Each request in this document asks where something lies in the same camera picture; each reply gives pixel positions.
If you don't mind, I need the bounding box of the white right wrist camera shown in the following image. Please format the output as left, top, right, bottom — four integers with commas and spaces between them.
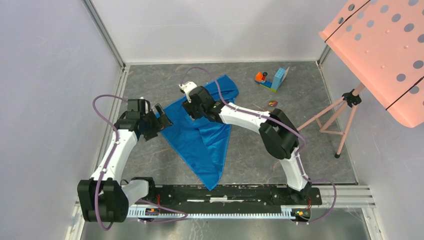
179, 81, 198, 103

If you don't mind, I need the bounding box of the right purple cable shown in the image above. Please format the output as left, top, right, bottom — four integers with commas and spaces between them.
180, 67, 338, 225

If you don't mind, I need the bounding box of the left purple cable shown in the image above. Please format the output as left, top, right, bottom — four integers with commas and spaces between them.
92, 94, 188, 231

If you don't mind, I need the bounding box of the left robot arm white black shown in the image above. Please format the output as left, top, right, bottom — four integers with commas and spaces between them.
77, 98, 173, 223

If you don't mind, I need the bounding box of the blue cloth napkin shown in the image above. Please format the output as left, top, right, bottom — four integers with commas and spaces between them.
155, 74, 240, 192

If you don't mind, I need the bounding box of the pink perforated music stand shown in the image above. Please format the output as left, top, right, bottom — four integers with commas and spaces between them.
297, 0, 424, 159

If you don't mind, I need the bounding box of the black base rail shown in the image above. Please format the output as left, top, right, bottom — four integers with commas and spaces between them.
127, 184, 323, 223

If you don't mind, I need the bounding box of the iridescent spoon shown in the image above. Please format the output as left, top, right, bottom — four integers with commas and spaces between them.
268, 100, 278, 107

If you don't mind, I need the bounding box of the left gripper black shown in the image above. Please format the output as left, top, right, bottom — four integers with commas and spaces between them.
140, 104, 173, 142

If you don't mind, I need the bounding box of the toy brick set colourful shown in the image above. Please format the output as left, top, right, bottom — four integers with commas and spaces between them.
254, 67, 290, 93

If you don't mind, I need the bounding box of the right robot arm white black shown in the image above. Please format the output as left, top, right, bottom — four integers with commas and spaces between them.
179, 82, 312, 204

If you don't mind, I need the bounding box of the purple cable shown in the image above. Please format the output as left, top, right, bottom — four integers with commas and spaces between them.
180, 67, 338, 225
92, 94, 188, 231

